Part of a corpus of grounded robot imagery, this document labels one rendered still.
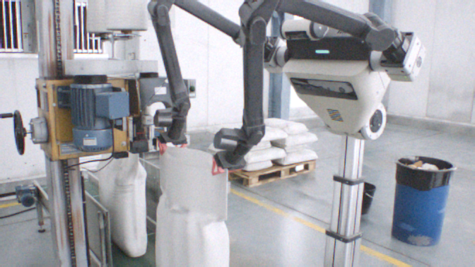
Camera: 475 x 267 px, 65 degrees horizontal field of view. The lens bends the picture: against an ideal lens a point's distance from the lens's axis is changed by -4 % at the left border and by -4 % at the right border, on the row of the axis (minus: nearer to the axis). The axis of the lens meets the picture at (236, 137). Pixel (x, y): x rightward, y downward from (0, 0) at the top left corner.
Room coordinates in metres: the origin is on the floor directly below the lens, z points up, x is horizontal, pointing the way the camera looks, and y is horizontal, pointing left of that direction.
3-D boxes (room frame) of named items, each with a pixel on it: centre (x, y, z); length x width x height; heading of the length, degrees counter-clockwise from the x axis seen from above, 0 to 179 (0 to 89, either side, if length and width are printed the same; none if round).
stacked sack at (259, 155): (4.58, -0.25, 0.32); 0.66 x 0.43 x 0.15; 130
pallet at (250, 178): (4.93, -0.35, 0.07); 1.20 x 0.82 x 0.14; 130
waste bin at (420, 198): (3.01, -1.55, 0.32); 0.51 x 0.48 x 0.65; 128
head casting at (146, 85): (1.86, 0.42, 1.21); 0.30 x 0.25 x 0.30; 38
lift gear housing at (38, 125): (1.49, 0.80, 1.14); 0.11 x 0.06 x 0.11; 38
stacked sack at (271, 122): (5.15, -0.60, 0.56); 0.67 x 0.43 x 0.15; 38
